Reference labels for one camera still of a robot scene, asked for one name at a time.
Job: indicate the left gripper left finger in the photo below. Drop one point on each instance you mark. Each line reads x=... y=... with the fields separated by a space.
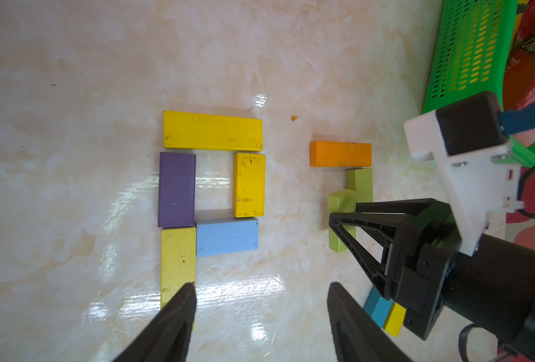
x=167 y=337

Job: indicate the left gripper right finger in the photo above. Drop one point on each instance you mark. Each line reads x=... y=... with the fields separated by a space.
x=356 y=336

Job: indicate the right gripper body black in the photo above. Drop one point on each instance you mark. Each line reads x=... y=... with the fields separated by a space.
x=424 y=242

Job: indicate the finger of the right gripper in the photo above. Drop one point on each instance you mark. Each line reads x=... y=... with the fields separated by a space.
x=396 y=226

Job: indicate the yellow-green long block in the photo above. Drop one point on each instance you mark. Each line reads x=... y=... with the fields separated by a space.
x=178 y=261

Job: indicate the orange block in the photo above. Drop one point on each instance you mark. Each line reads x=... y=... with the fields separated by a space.
x=340 y=154

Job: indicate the light blue block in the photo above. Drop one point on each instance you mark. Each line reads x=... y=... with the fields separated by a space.
x=222 y=236

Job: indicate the short yellow block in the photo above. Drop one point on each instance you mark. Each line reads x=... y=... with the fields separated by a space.
x=249 y=185

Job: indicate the purple block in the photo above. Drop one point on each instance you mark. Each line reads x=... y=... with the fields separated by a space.
x=176 y=201

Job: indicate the long yellow block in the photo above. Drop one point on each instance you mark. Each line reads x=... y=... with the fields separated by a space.
x=210 y=132

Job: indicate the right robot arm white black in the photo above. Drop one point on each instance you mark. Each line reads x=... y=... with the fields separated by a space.
x=494 y=288

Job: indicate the cyan long block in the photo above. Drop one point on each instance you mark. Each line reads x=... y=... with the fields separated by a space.
x=377 y=307

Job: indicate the green plastic basket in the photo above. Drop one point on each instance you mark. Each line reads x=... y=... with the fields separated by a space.
x=472 y=50

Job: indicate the red snack bag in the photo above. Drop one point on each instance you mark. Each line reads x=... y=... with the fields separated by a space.
x=519 y=79

